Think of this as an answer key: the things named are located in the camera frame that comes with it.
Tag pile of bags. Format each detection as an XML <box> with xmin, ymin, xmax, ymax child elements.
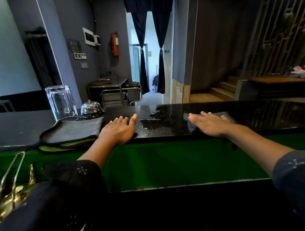
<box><xmin>285</xmin><ymin>65</ymin><xmax>305</xmax><ymax>78</ymax></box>

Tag silver service bell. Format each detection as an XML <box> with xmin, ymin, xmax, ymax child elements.
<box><xmin>80</xmin><ymin>100</ymin><xmax>105</xmax><ymax>119</ymax></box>

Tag person's right sleeve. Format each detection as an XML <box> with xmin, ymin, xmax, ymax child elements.
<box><xmin>272</xmin><ymin>150</ymin><xmax>305</xmax><ymax>220</ymax></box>

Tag dark slatted railing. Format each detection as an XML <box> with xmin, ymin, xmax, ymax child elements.
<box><xmin>240</xmin><ymin>0</ymin><xmax>305</xmax><ymax>79</ymax></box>

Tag steel service trolley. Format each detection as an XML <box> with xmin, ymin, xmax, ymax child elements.
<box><xmin>86</xmin><ymin>78</ymin><xmax>143</xmax><ymax>108</ymax></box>

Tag gold metal bar tool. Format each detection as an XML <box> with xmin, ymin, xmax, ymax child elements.
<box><xmin>0</xmin><ymin>163</ymin><xmax>37</xmax><ymax>223</ymax></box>

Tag person's left hand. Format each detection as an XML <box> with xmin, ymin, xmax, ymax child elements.
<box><xmin>98</xmin><ymin>114</ymin><xmax>138</xmax><ymax>146</ymax></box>

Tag metal stool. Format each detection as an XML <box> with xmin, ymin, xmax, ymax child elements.
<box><xmin>0</xmin><ymin>99</ymin><xmax>16</xmax><ymax>113</ymax></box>

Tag wooden staircase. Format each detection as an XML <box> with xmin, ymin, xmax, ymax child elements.
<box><xmin>210</xmin><ymin>69</ymin><xmax>242</xmax><ymax>102</ymax></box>

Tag water puddle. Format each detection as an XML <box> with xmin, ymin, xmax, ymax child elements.
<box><xmin>140</xmin><ymin>110</ymin><xmax>172</xmax><ymax>130</ymax></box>

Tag large white wall panel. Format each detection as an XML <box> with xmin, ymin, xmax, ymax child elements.
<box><xmin>82</xmin><ymin>27</ymin><xmax>96</xmax><ymax>47</ymax></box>

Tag dark tied curtain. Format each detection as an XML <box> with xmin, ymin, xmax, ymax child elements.
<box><xmin>131</xmin><ymin>12</ymin><xmax>150</xmax><ymax>95</ymax></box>
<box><xmin>152</xmin><ymin>10</ymin><xmax>172</xmax><ymax>94</ymax></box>

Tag dark tray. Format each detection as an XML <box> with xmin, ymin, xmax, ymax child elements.
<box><xmin>89</xmin><ymin>78</ymin><xmax>115</xmax><ymax>86</ymax></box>

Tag clear drinking glass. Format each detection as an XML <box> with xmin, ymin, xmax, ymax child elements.
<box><xmin>45</xmin><ymin>85</ymin><xmax>79</xmax><ymax>121</ymax></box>

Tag person's right hand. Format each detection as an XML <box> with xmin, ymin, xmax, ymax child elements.
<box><xmin>188</xmin><ymin>111</ymin><xmax>236</xmax><ymax>138</ymax></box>

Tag small grey wiping cloth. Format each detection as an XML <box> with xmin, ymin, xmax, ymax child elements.
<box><xmin>183</xmin><ymin>111</ymin><xmax>237</xmax><ymax>133</ymax></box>

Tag wooden platform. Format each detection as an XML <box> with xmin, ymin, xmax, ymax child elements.
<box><xmin>250</xmin><ymin>76</ymin><xmax>305</xmax><ymax>84</ymax></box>

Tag metal tongs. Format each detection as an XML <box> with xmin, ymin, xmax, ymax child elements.
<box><xmin>0</xmin><ymin>152</ymin><xmax>26</xmax><ymax>203</ymax></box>

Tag grey door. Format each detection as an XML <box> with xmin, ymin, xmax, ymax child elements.
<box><xmin>130</xmin><ymin>44</ymin><xmax>149</xmax><ymax>84</ymax></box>

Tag person's right forearm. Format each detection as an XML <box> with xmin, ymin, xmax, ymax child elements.
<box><xmin>225</xmin><ymin>124</ymin><xmax>296</xmax><ymax>178</ymax></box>

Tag red fire extinguisher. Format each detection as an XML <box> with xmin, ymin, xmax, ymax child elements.
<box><xmin>110</xmin><ymin>32</ymin><xmax>120</xmax><ymax>57</ymax></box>

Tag person's sleeve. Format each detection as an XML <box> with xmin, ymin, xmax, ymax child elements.
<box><xmin>272</xmin><ymin>150</ymin><xmax>305</xmax><ymax>220</ymax></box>
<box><xmin>0</xmin><ymin>160</ymin><xmax>108</xmax><ymax>231</ymax></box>

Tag person's left forearm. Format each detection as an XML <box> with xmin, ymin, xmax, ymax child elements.
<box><xmin>77</xmin><ymin>136</ymin><xmax>120</xmax><ymax>170</ymax></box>

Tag dark wall plaque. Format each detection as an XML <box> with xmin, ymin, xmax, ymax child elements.
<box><xmin>66</xmin><ymin>39</ymin><xmax>82</xmax><ymax>53</ymax></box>

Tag person's left sleeve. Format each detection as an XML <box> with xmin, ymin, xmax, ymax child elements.
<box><xmin>0</xmin><ymin>160</ymin><xmax>108</xmax><ymax>231</ymax></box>

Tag folded grey green microfibre cloth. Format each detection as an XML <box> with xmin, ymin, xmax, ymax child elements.
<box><xmin>38</xmin><ymin>117</ymin><xmax>104</xmax><ymax>153</ymax></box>

